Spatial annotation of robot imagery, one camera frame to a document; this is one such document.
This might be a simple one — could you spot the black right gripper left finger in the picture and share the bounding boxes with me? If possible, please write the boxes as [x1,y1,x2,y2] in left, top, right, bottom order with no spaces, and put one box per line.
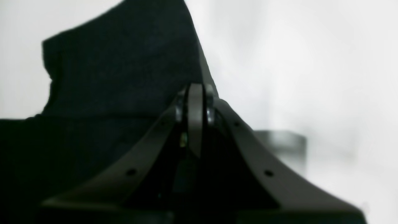
[41,83,204,224]

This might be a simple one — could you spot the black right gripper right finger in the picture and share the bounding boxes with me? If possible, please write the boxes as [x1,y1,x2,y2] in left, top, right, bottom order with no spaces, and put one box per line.
[204,85,366,224]

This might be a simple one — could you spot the black T-shirt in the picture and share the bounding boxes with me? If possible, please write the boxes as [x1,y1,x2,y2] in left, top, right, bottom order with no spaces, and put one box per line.
[0,0,214,224]

